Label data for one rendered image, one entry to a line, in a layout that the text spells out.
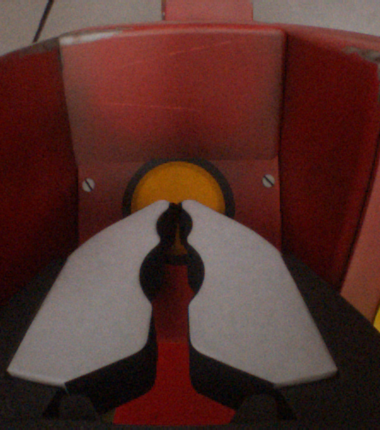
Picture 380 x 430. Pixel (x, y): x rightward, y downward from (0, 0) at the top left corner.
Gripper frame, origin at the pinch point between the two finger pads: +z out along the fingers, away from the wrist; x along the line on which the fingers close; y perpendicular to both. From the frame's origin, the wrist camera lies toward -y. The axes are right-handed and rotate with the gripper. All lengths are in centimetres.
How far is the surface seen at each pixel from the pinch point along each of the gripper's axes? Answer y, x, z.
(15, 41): -10, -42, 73
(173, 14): -11, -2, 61
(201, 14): -10, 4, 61
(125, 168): -0.3, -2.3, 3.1
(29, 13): -16, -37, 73
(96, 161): -0.7, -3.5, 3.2
